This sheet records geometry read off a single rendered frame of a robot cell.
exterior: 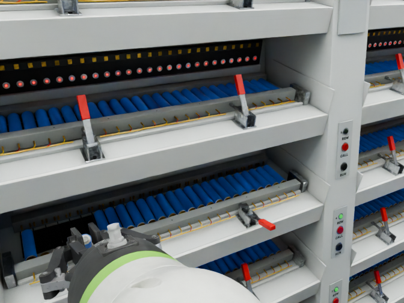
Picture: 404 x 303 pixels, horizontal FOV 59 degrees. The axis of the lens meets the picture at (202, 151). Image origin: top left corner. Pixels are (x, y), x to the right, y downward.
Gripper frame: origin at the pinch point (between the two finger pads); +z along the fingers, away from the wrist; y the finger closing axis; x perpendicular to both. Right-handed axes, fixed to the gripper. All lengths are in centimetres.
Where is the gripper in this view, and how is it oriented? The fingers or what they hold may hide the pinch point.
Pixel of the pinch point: (87, 239)
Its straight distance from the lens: 53.9
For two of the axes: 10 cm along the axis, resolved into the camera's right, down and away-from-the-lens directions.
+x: 1.9, 9.8, 0.8
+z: -4.4, 0.1, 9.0
